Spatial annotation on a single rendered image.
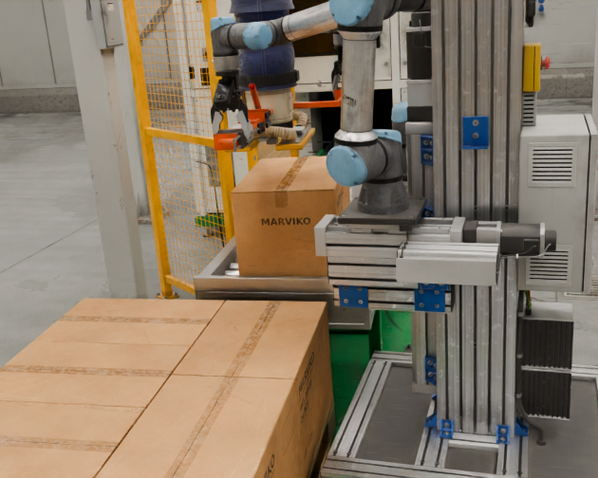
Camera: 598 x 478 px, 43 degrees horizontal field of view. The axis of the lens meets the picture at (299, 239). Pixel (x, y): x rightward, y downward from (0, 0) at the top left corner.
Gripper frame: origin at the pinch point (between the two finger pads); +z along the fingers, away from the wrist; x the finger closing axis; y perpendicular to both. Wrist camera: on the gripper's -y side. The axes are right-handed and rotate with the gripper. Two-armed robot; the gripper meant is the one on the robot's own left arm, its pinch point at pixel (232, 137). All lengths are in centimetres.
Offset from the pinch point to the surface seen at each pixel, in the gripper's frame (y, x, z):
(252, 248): 50, 10, 53
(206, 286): 47, 29, 68
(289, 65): 57, -9, -15
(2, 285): 191, 215, 126
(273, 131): 40.9, -4.1, 5.6
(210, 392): -30, 6, 70
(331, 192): 51, -22, 31
